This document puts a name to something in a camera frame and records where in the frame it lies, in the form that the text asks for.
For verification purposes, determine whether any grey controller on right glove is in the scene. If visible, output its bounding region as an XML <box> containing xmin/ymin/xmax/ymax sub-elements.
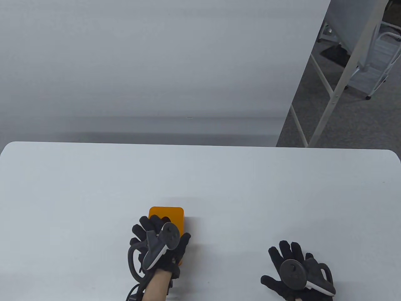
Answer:
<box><xmin>279</xmin><ymin>259</ymin><xmax>336</xmax><ymax>296</ymax></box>

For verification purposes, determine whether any person's left forearm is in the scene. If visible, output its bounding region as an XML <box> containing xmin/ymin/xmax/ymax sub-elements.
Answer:
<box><xmin>142</xmin><ymin>270</ymin><xmax>173</xmax><ymax>301</ymax></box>

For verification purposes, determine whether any black floor object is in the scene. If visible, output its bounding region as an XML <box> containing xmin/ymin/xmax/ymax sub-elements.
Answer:
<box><xmin>320</xmin><ymin>45</ymin><xmax>352</xmax><ymax>67</ymax></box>

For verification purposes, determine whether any grey controller on left glove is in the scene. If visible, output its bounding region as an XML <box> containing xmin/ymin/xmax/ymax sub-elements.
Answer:
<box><xmin>142</xmin><ymin>222</ymin><xmax>181</xmax><ymax>271</ymax></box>

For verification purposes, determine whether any person's left hand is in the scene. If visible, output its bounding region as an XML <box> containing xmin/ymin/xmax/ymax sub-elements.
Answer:
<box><xmin>129</xmin><ymin>216</ymin><xmax>191</xmax><ymax>280</ymax></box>

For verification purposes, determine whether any black cable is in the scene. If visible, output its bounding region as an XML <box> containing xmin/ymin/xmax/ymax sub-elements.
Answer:
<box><xmin>126</xmin><ymin>243</ymin><xmax>154</xmax><ymax>301</ymax></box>

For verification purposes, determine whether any white step ladder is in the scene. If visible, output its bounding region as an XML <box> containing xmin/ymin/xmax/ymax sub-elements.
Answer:
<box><xmin>346</xmin><ymin>31</ymin><xmax>401</xmax><ymax>101</ymax></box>

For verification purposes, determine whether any white backdrop panel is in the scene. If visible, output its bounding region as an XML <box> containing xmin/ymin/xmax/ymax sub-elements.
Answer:
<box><xmin>0</xmin><ymin>0</ymin><xmax>332</xmax><ymax>148</ymax></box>

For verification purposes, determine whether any grey leaning board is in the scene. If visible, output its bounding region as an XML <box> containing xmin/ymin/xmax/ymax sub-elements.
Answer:
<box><xmin>325</xmin><ymin>0</ymin><xmax>387</xmax><ymax>68</ymax></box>

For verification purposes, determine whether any person's right hand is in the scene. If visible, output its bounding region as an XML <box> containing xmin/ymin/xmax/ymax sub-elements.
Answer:
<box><xmin>260</xmin><ymin>240</ymin><xmax>336</xmax><ymax>301</ymax></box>

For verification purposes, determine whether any white metal frame stand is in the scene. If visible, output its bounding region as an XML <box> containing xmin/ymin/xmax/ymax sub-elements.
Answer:
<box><xmin>289</xmin><ymin>0</ymin><xmax>390</xmax><ymax>148</ymax></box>

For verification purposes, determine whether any grey controller on glove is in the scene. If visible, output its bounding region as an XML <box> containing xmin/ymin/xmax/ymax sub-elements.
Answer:
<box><xmin>279</xmin><ymin>259</ymin><xmax>336</xmax><ymax>296</ymax></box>
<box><xmin>142</xmin><ymin>222</ymin><xmax>181</xmax><ymax>271</ymax></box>

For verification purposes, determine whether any orange box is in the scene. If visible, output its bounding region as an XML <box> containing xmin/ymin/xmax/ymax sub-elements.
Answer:
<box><xmin>148</xmin><ymin>206</ymin><xmax>186</xmax><ymax>267</ymax></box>

